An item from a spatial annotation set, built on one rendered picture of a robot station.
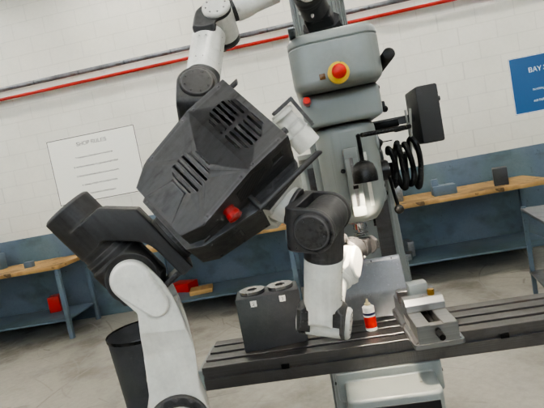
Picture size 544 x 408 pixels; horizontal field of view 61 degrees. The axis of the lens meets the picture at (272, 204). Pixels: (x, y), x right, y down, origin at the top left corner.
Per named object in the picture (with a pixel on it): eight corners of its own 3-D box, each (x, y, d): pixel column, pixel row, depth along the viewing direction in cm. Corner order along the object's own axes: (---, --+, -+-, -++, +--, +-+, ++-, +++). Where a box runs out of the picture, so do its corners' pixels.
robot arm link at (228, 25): (266, 2, 138) (206, 28, 137) (260, -28, 129) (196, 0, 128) (280, 24, 133) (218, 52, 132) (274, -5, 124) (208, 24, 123)
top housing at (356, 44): (387, 74, 129) (377, 15, 128) (294, 93, 132) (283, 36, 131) (368, 95, 176) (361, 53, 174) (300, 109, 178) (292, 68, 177)
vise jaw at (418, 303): (445, 308, 148) (444, 295, 147) (406, 314, 149) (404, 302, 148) (439, 302, 154) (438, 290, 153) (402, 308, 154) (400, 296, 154)
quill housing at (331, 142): (394, 218, 146) (377, 116, 143) (329, 229, 148) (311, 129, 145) (385, 210, 164) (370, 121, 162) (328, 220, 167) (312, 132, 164)
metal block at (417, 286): (430, 299, 154) (427, 282, 153) (411, 303, 154) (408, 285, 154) (425, 295, 159) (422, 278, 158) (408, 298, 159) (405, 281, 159)
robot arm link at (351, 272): (364, 257, 137) (359, 289, 127) (337, 262, 141) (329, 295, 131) (355, 240, 135) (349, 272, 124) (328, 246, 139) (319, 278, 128)
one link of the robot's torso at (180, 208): (193, 274, 84) (332, 141, 88) (89, 157, 95) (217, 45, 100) (231, 297, 112) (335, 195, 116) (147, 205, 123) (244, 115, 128)
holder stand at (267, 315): (308, 341, 160) (297, 285, 158) (245, 353, 160) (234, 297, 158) (304, 329, 172) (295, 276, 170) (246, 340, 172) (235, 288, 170)
